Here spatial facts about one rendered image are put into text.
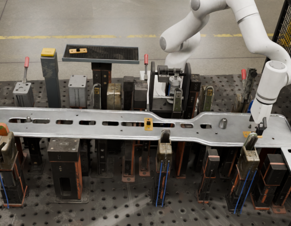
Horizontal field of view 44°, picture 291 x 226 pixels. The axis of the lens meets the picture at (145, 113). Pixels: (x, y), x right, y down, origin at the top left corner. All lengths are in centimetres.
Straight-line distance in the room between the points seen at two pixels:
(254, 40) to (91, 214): 100
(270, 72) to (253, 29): 18
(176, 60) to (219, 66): 208
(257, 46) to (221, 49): 294
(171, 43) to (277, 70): 65
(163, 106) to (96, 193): 53
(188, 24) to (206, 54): 246
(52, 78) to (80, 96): 25
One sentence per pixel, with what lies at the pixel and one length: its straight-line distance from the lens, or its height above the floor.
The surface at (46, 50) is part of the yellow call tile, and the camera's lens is 182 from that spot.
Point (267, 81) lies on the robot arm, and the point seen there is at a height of 131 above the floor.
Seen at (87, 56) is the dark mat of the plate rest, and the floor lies 116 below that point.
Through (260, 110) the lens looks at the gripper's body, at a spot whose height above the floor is 118.
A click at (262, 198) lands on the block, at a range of 173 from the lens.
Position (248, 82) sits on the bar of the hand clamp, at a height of 115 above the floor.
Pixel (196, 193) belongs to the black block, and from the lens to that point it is 175.
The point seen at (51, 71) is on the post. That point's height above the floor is 107.
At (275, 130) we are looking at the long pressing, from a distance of 174.
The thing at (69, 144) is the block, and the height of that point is 103.
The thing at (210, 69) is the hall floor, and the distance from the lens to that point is 398.
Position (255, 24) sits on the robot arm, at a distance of 148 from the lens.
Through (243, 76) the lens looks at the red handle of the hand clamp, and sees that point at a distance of 180.
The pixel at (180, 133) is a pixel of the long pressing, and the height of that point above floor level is 100.
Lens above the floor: 206
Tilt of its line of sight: 40 degrees down
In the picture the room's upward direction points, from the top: 5 degrees clockwise
